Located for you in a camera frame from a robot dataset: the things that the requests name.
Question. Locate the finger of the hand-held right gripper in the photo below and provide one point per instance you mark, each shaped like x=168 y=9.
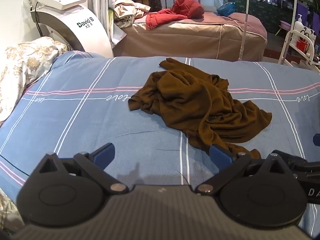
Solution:
x=297 y=166
x=317 y=140

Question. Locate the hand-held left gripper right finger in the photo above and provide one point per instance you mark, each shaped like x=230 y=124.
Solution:
x=220 y=155

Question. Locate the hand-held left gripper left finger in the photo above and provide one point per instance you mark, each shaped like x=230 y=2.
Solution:
x=105 y=152

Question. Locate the brown knit sweater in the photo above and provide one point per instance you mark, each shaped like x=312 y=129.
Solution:
x=190 y=100

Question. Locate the blue plaid bed sheet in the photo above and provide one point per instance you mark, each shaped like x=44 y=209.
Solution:
x=75 y=120

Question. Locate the red cup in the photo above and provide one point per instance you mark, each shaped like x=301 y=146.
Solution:
x=302 y=46

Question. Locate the white trolley cart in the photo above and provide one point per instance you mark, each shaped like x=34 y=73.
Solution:
x=285 y=47

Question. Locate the white pump bottle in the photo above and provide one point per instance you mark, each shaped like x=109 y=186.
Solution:
x=298 y=28

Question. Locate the pink basin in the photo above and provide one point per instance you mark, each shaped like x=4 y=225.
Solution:
x=285 y=25

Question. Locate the purple hanging towel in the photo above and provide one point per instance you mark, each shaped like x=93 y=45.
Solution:
x=317 y=20
x=303 y=12

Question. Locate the beige covered massage bed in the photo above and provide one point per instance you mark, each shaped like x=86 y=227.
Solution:
x=187 y=37

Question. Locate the floral beige quilt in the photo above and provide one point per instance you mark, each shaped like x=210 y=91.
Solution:
x=22 y=62

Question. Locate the white beauty machine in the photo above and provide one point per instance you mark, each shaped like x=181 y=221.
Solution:
x=75 y=22

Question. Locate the pink blanket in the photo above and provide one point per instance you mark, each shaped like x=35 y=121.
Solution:
x=240 y=22

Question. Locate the white arched stand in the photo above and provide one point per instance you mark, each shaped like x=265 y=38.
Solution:
x=246 y=22

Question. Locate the green patterned partition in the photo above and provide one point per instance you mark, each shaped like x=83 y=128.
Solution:
x=265 y=12

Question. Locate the crumpled beige blanket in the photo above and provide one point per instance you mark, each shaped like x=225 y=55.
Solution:
x=125 y=12

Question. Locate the blue bag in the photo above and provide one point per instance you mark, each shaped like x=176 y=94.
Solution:
x=226 y=8

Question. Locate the white hanging garment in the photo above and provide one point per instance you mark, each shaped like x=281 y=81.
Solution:
x=102 y=2

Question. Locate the red padded jacket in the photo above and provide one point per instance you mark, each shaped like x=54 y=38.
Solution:
x=185 y=6

